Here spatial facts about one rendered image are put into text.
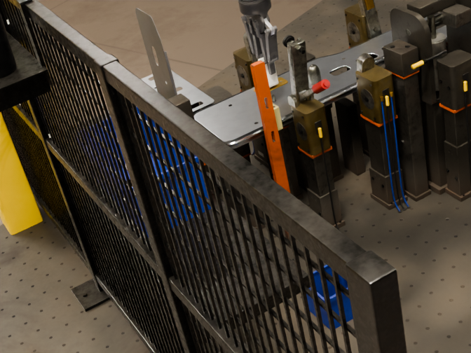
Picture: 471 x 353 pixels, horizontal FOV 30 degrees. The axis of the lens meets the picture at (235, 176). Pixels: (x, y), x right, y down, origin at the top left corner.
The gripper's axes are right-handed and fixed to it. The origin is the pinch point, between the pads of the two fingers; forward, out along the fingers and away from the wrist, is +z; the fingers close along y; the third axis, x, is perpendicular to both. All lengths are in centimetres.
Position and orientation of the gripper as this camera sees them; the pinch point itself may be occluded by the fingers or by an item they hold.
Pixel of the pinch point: (268, 71)
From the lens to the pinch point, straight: 217.8
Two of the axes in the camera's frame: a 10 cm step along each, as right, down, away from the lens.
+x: -8.5, 4.1, -3.2
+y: -4.9, -4.0, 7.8
